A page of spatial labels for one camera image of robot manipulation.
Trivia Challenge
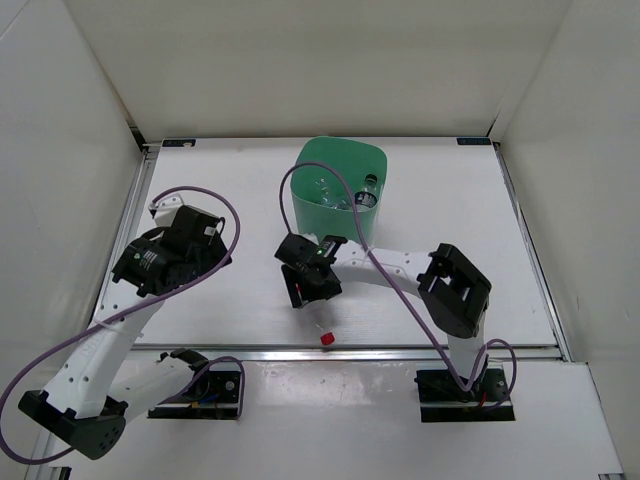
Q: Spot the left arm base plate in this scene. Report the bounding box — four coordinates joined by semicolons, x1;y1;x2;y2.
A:
147;357;246;421

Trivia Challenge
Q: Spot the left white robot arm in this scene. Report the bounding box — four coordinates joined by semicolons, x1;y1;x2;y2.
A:
18;226;235;460

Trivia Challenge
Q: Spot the dark label Pepsi bottle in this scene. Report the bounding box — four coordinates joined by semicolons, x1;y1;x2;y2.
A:
354;174;379;212

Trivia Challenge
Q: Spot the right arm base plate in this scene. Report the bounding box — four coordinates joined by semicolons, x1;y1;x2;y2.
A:
414;368;515;423

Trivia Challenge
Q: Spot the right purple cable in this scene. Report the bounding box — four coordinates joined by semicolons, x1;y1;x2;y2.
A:
278;162;519;412

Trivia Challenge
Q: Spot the red label water bottle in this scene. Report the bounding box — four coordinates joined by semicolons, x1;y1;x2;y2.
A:
297;286;335;347

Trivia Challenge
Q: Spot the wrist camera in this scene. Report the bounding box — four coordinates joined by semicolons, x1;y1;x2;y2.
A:
148;194;226;252
274;233;318;270

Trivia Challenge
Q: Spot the blue label water bottle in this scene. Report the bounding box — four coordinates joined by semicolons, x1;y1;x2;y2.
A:
313;178;347;210

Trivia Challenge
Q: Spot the aluminium frame rail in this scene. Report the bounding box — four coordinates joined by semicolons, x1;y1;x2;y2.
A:
130;344;565;362

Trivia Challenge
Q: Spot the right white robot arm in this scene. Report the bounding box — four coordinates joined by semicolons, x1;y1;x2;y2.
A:
275;233;492;400

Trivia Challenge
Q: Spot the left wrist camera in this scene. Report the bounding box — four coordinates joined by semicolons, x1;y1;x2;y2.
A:
148;194;226;252

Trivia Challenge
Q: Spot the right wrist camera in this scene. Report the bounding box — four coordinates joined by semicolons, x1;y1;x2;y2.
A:
274;233;318;270

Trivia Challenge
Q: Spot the green plastic bin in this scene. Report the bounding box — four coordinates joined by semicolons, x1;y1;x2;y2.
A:
290;137;387;243

